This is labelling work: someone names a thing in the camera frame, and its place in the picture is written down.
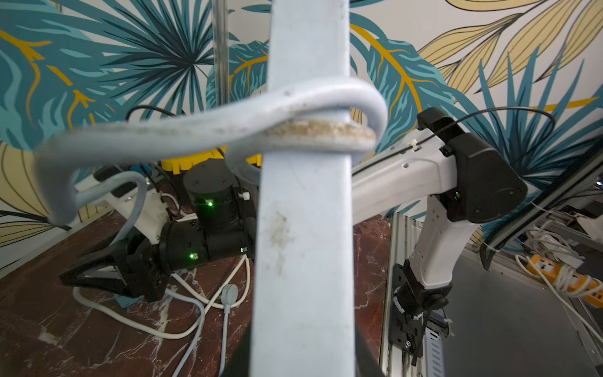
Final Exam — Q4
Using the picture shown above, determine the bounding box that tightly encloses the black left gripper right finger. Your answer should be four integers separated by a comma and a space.
355, 329, 385, 377

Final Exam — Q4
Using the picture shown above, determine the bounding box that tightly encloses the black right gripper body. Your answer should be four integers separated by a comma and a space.
111, 230, 169, 302

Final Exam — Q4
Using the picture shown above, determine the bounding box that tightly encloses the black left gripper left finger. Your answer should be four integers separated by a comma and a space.
221, 325, 252, 377

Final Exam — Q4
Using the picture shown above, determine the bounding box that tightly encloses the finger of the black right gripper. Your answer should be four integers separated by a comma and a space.
63, 278, 127, 295
59, 242, 122, 283

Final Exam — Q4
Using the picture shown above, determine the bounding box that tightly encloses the grey power strip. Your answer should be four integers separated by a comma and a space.
249, 1, 355, 376

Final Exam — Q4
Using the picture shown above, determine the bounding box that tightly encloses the grey cord of strip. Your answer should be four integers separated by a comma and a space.
32, 77, 389, 377

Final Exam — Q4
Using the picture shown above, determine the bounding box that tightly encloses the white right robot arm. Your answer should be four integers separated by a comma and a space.
60, 108, 527, 358

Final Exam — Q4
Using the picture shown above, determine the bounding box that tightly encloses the orange power strip outside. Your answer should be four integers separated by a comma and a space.
526, 254, 602, 309

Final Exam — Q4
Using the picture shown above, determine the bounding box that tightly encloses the yellow black toolbox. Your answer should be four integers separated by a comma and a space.
161, 147, 262, 175

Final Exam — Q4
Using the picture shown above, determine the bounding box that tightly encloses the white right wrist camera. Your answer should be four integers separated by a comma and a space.
101, 188, 170, 245

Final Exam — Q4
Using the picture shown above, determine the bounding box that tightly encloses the white cord of teal strip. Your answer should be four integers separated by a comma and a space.
72, 254, 251, 340

